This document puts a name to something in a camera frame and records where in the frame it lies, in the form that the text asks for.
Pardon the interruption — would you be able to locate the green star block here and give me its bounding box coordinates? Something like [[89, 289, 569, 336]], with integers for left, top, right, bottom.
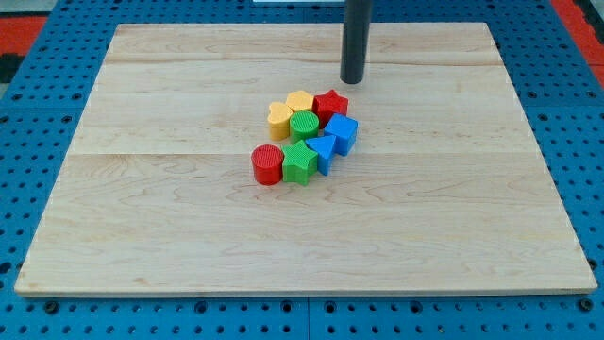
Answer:
[[282, 140, 318, 186]]

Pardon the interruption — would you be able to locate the blue triangle block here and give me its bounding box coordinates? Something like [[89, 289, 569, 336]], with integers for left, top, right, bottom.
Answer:
[[305, 135, 336, 176]]

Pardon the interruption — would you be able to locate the red cylinder block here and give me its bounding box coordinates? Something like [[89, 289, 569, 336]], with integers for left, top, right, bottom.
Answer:
[[251, 144, 284, 185]]

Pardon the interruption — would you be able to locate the green cylinder block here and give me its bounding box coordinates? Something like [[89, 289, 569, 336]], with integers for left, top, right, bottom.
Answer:
[[290, 110, 320, 144]]

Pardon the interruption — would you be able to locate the yellow heart block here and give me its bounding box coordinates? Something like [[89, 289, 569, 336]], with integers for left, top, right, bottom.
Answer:
[[267, 102, 294, 141]]

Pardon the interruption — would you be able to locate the blue cube block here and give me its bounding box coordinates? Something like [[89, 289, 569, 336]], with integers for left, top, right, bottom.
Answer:
[[324, 113, 359, 156]]

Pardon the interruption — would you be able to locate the yellow pentagon block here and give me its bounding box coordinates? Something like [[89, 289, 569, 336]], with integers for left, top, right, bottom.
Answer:
[[285, 91, 314, 112]]

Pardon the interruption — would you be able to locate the red star block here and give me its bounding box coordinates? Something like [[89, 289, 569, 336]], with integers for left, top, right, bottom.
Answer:
[[311, 90, 349, 129]]

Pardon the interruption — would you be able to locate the light wooden board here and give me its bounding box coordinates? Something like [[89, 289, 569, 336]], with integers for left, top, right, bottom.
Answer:
[[15, 23, 596, 298]]

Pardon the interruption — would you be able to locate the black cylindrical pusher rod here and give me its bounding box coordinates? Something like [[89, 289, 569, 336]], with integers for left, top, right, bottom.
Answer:
[[340, 0, 373, 84]]

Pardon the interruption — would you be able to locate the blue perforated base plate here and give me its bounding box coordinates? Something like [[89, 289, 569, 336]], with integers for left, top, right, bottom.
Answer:
[[1, 1, 603, 339]]

